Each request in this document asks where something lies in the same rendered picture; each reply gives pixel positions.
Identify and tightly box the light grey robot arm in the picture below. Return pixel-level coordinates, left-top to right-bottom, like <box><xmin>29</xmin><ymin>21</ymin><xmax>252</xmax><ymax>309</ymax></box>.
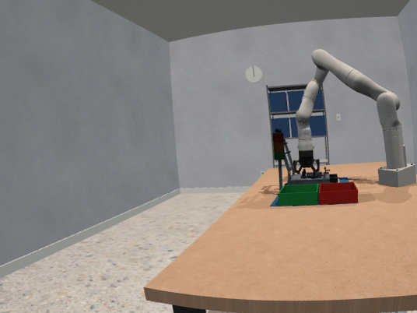
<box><xmin>296</xmin><ymin>49</ymin><xmax>407</xmax><ymax>169</ymax></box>

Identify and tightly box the red bin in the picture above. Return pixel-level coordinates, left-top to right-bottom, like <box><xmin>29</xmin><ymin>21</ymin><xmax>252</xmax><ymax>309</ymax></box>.
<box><xmin>319</xmin><ymin>182</ymin><xmax>358</xmax><ymax>205</ymax></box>

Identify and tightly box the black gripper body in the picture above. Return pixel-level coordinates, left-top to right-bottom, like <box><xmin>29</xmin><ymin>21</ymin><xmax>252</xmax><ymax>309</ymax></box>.
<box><xmin>298</xmin><ymin>150</ymin><xmax>314</xmax><ymax>168</ymax></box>

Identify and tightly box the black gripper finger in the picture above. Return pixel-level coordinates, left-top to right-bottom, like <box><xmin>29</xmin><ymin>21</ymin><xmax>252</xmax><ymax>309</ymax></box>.
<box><xmin>307</xmin><ymin>159</ymin><xmax>320</xmax><ymax>172</ymax></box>
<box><xmin>293</xmin><ymin>160</ymin><xmax>305</xmax><ymax>174</ymax></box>

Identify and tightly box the green open tray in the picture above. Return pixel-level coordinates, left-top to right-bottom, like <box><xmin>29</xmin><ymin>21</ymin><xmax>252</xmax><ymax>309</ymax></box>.
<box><xmin>279</xmin><ymin>184</ymin><xmax>319</xmax><ymax>206</ymax></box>

